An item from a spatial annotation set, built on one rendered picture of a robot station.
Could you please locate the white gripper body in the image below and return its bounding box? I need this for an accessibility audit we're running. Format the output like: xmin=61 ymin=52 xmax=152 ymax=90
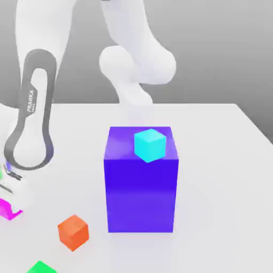
xmin=0 ymin=179 xmax=33 ymax=213

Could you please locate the small magenta cube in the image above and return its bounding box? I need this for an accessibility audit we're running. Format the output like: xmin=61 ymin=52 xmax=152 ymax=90
xmin=0 ymin=198 xmax=23 ymax=221

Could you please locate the small orange cube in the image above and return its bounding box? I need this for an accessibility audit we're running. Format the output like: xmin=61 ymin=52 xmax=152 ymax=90
xmin=57 ymin=214 xmax=90 ymax=252

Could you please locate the small green cube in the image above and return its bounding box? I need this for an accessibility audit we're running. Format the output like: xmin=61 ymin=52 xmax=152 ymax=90
xmin=26 ymin=260 xmax=58 ymax=273

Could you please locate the small cyan cube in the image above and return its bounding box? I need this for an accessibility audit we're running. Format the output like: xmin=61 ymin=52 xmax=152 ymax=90
xmin=133 ymin=128 xmax=167 ymax=164

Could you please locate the large blue box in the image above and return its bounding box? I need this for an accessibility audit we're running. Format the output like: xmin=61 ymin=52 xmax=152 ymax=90
xmin=103 ymin=126 xmax=179 ymax=234

